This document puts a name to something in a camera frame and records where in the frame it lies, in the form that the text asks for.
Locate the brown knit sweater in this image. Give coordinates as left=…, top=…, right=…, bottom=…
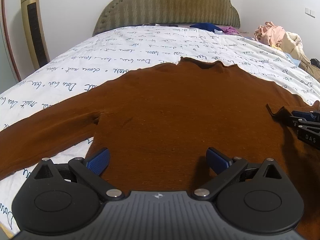
left=1, top=58, right=319, bottom=239

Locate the pink clothes pile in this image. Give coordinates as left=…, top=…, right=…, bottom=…
left=254, top=22, right=286, bottom=47

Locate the khaki jacket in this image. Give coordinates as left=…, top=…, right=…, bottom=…
left=299, top=57, right=320, bottom=82

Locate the cream quilted garment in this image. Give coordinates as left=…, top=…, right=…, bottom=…
left=280, top=31, right=305, bottom=60

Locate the purple garment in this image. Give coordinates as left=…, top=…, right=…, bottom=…
left=220, top=26, right=239, bottom=35

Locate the dark blue garment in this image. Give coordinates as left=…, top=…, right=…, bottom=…
left=190, top=23, right=222, bottom=32

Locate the gold tower fan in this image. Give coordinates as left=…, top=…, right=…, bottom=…
left=21, top=0, right=50, bottom=70

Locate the olive striped padded headboard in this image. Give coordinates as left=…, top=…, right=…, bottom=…
left=93, top=0, right=240, bottom=35

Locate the white wall switch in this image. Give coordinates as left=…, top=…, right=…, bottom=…
left=305, top=8, right=316, bottom=18

